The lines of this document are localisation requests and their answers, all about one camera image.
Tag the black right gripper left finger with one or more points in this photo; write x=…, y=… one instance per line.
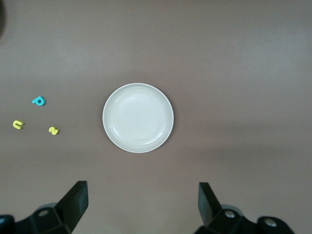
x=76, y=202

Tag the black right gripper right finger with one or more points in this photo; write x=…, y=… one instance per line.
x=209, y=207

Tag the yellow foam letter s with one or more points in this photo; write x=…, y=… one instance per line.
x=53, y=130

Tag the yellow foam letter u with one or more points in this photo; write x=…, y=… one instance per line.
x=14, y=124

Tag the teal foam letter p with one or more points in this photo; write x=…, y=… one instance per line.
x=34, y=101

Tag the beige brown round plate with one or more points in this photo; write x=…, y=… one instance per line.
x=138, y=118

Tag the brown table cover mat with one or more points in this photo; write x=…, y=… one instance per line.
x=219, y=73

